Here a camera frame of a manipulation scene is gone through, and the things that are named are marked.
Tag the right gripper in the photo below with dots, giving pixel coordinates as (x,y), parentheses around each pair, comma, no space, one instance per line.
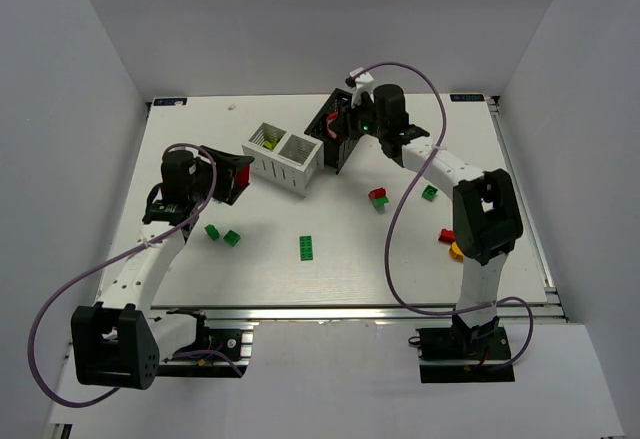
(347,126)

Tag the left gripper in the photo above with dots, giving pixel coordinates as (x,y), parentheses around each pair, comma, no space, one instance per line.
(214,173)

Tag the red flower lego piece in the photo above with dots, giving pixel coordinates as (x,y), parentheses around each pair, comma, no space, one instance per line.
(242,177)

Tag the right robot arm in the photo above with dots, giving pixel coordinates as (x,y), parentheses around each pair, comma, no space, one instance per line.
(485,216)

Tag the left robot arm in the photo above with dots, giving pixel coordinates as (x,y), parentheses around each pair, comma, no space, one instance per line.
(117,342)

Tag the black two-compartment container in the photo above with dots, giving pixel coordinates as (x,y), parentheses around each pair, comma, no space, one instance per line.
(329,126)

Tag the small green lego brick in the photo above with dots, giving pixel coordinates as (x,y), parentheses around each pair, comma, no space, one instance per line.
(212,232)

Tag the white two-compartment container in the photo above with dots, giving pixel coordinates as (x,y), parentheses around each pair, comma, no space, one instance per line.
(292,164)

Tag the green 2x2 lego brick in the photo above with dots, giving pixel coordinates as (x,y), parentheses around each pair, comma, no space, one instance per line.
(232,238)

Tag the red and green lego stack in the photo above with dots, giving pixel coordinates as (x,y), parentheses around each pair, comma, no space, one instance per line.
(378,198)

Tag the blue corner label right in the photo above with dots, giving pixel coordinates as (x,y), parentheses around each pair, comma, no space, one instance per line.
(466,97)

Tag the blue corner label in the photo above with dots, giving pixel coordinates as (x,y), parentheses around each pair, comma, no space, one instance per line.
(466,97)
(169,102)

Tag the blue corner label left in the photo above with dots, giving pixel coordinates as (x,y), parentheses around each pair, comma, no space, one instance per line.
(169,102)

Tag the green printed lego brick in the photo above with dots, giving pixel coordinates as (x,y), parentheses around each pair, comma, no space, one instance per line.
(429,193)

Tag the green 2x4 lego plate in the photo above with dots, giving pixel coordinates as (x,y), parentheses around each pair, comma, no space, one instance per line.
(306,252)

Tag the red 2x4 lego brick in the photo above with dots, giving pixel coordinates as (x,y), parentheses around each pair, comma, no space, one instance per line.
(446,236)

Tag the yellow oval lego piece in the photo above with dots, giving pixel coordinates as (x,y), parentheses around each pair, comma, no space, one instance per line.
(455,252)

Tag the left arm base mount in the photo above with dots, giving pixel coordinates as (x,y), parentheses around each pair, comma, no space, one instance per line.
(193,346)

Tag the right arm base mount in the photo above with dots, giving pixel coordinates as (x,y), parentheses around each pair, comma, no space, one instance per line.
(443,361)

